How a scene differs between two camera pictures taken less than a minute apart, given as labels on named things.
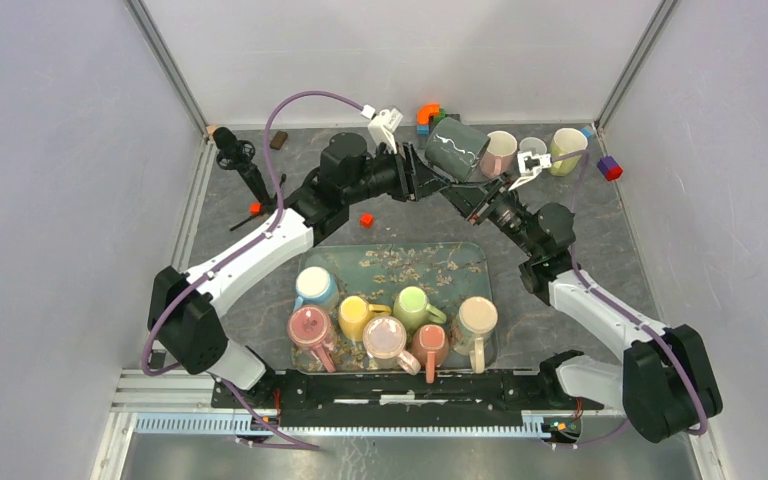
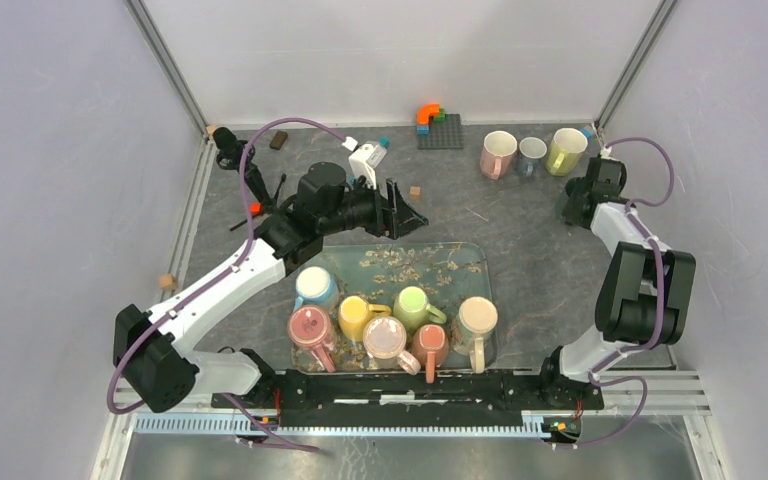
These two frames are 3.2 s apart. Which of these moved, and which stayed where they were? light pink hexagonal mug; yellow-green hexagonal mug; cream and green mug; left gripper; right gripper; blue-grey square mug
Moved: left gripper; right gripper
Stayed: cream and green mug; light pink hexagonal mug; blue-grey square mug; yellow-green hexagonal mug
